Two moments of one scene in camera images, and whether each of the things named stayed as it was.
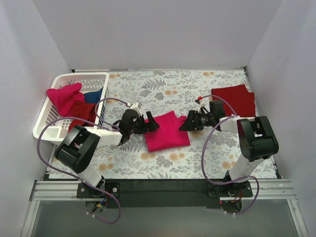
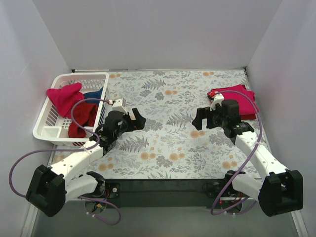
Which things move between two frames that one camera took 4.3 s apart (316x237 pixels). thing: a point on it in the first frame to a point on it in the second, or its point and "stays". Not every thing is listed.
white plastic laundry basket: x=52 y=127 stays
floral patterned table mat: x=166 y=97 stays
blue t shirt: x=94 y=97 stays
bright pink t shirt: x=168 y=135 to x=246 y=106
